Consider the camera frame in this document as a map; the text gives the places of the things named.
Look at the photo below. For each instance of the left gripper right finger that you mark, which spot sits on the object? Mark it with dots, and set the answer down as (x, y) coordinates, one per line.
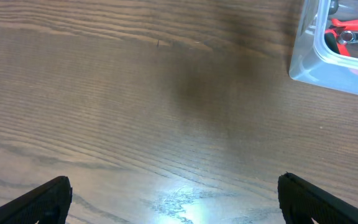
(302, 202)

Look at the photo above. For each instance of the silver socket wrench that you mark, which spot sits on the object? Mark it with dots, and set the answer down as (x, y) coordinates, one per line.
(350, 36)

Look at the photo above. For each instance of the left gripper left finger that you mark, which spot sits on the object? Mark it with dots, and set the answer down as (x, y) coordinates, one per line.
(46, 204)

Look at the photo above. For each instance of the clear plastic container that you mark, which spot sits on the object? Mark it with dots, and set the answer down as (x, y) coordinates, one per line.
(312, 61)

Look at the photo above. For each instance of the red handled pliers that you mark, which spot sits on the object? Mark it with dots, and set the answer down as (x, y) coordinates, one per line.
(332, 33)

